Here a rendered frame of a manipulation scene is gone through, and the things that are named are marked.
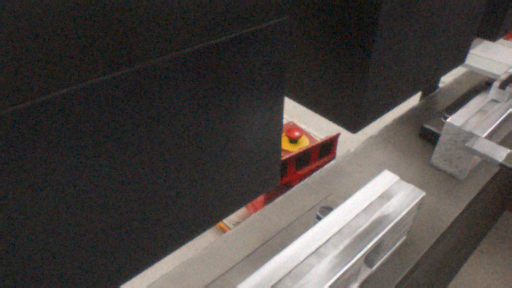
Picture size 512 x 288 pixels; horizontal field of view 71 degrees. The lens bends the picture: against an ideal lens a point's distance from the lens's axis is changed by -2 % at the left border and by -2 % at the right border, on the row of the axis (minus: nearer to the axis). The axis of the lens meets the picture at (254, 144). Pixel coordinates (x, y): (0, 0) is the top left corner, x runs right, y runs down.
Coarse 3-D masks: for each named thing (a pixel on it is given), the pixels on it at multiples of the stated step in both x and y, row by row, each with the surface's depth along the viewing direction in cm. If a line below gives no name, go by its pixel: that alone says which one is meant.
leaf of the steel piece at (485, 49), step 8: (480, 40) 73; (472, 48) 71; (480, 48) 72; (488, 48) 72; (496, 48) 72; (504, 48) 72; (480, 56) 69; (488, 56) 69; (496, 56) 69; (504, 56) 69; (504, 64) 67
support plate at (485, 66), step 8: (504, 40) 76; (472, 56) 69; (464, 64) 67; (472, 64) 66; (480, 64) 66; (488, 64) 67; (496, 64) 67; (480, 72) 66; (488, 72) 65; (496, 72) 64; (504, 72) 64
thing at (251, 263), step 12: (324, 204) 52; (336, 204) 52; (300, 216) 51; (312, 216) 50; (288, 228) 49; (300, 228) 49; (276, 240) 47; (288, 240) 47; (252, 252) 46; (264, 252) 46; (276, 252) 46; (240, 264) 44; (252, 264) 44; (264, 264) 44; (228, 276) 43; (240, 276) 43
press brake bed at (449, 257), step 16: (496, 192) 82; (480, 208) 74; (496, 208) 115; (464, 224) 67; (480, 224) 98; (448, 240) 61; (464, 240) 85; (480, 240) 142; (432, 256) 56; (448, 256) 76; (464, 256) 119; (416, 272) 52; (432, 272) 70; (448, 272) 102
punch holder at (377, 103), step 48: (336, 0) 17; (384, 0) 16; (432, 0) 19; (480, 0) 24; (288, 48) 21; (336, 48) 19; (384, 48) 18; (432, 48) 22; (288, 96) 23; (336, 96) 20; (384, 96) 21
